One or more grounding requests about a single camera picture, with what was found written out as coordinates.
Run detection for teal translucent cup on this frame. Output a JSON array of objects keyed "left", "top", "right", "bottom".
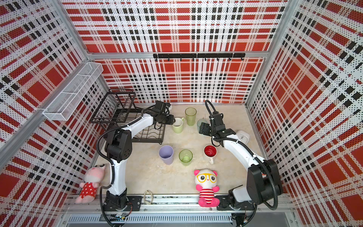
[{"left": 197, "top": 119, "right": 207, "bottom": 132}]

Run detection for light green ceramic mug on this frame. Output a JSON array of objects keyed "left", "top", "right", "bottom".
[{"left": 172, "top": 117, "right": 185, "bottom": 134}]

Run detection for lilac plastic cup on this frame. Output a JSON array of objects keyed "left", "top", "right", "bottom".
[{"left": 159, "top": 145, "right": 174, "bottom": 165}]

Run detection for short green transparent cup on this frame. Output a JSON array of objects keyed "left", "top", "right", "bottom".
[{"left": 179, "top": 149, "right": 193, "bottom": 166}]

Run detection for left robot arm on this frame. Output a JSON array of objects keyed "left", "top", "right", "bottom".
[{"left": 96, "top": 101, "right": 175, "bottom": 211}]

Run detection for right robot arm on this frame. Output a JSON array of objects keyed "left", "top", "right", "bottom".
[{"left": 199, "top": 111, "right": 283, "bottom": 210}]

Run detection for tall green transparent cup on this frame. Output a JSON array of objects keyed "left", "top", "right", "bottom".
[{"left": 185, "top": 107, "right": 197, "bottom": 126}]

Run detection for red and white mug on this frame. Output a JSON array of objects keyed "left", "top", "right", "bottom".
[{"left": 203, "top": 145, "right": 217, "bottom": 165}]

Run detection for white pink panda plush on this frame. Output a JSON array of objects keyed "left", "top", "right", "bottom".
[{"left": 194, "top": 169, "right": 220, "bottom": 208}]

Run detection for beige rubber band loop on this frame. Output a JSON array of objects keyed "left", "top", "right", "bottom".
[{"left": 143, "top": 190, "right": 154, "bottom": 205}]

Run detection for pink pig plush toy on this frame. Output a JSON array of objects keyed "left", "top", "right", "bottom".
[{"left": 75, "top": 164, "right": 106, "bottom": 203}]

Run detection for black wire dish rack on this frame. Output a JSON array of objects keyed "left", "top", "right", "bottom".
[{"left": 90, "top": 89, "right": 165, "bottom": 145}]

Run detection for black wall hook rail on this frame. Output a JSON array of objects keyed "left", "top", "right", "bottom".
[{"left": 153, "top": 53, "right": 246, "bottom": 60}]

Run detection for white mesh wall shelf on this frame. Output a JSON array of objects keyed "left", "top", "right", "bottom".
[{"left": 43, "top": 62, "right": 103, "bottom": 121}]

